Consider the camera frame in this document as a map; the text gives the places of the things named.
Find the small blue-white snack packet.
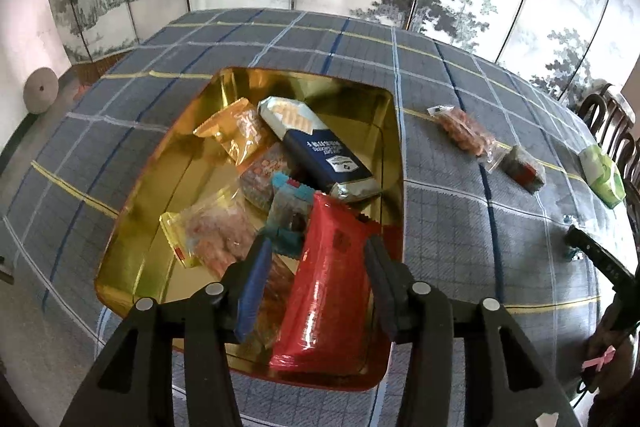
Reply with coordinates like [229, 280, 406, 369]
[257, 199, 311, 258]

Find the green snack packet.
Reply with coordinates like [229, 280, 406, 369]
[579, 144, 627, 209]

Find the red snack packet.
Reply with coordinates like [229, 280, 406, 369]
[269, 192, 388, 375]

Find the orange snack packet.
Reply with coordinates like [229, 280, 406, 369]
[194, 98, 276, 165]

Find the round grey disc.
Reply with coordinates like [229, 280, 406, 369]
[22, 68, 59, 114]

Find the yellow snack packet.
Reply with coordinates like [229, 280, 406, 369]
[159, 192, 258, 280]

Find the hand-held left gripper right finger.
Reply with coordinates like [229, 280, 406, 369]
[362, 237, 581, 427]

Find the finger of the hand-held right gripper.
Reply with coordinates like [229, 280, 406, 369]
[565, 225, 638, 290]

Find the dark red small packet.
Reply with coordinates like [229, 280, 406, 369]
[501, 145, 547, 194]

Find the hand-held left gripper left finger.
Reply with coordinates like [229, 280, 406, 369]
[60, 234, 274, 427]

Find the navy cracker packet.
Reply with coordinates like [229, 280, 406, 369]
[257, 96, 383, 202]

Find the clear packet of orange snacks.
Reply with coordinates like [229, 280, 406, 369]
[427, 105, 506, 172]
[239, 142, 301, 210]

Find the red box with gold inside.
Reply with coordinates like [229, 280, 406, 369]
[92, 67, 405, 392]

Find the grey plaid tablecloth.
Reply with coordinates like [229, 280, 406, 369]
[0, 8, 640, 427]

